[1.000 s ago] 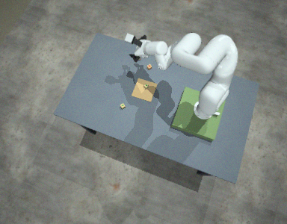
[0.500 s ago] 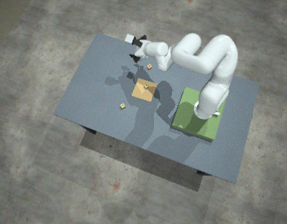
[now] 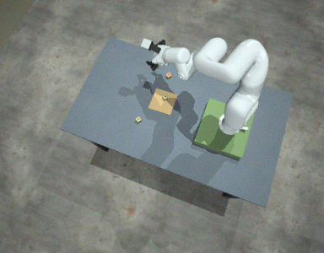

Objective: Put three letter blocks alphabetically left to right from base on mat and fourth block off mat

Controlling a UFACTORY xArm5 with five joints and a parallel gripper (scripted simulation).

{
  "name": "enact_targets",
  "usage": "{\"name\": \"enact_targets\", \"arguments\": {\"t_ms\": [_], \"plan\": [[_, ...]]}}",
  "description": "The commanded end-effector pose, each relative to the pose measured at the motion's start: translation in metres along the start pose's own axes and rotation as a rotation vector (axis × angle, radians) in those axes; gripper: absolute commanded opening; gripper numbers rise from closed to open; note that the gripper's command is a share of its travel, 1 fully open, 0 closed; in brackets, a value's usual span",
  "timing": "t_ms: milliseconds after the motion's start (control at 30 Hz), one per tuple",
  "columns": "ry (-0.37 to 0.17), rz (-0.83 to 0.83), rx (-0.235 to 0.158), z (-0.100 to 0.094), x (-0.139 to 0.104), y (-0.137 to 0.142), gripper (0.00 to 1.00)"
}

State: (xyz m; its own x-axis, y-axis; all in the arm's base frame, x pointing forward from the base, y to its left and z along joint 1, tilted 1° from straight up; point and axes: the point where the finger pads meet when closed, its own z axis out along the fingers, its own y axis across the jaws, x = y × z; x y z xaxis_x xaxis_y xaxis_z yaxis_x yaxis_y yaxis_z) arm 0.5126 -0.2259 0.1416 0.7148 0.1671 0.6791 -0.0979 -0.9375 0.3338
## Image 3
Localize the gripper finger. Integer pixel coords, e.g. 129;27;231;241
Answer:
146;62;158;71
156;40;165;46

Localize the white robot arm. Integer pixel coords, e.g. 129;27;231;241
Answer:
162;38;268;135

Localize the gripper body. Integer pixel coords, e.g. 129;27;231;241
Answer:
152;45;171;66

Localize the beige flat mat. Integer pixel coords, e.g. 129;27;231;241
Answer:
148;89;178;115

